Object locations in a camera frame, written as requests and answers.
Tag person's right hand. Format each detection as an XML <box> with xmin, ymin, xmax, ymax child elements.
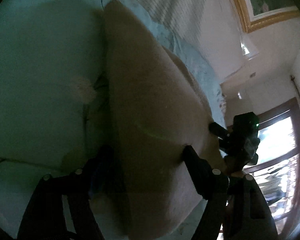
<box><xmin>224</xmin><ymin>155</ymin><xmax>245</xmax><ymax>177</ymax></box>

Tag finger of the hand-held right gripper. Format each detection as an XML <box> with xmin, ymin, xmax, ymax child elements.
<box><xmin>208</xmin><ymin>122</ymin><xmax>228</xmax><ymax>140</ymax></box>

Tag beige knit sweater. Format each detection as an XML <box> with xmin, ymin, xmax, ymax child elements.
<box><xmin>100</xmin><ymin>0</ymin><xmax>228</xmax><ymax>239</ymax></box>

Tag light blue floral bedsheet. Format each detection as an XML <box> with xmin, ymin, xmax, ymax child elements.
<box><xmin>0</xmin><ymin>0</ymin><xmax>228</xmax><ymax>240</ymax></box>

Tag wooden framed window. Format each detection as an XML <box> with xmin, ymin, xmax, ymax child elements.
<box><xmin>241</xmin><ymin>97</ymin><xmax>300</xmax><ymax>233</ymax></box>

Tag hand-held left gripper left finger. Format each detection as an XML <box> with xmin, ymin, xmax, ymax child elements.
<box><xmin>16</xmin><ymin>144</ymin><xmax>115</xmax><ymax>240</ymax></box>

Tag white striped sheet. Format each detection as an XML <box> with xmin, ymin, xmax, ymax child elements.
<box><xmin>100</xmin><ymin>0</ymin><xmax>242</xmax><ymax>87</ymax></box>

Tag gold picture frame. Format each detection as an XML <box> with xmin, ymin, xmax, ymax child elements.
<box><xmin>224</xmin><ymin>0</ymin><xmax>300</xmax><ymax>34</ymax></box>

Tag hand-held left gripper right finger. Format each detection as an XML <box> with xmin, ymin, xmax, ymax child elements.
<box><xmin>181</xmin><ymin>145</ymin><xmax>281</xmax><ymax>240</ymax></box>

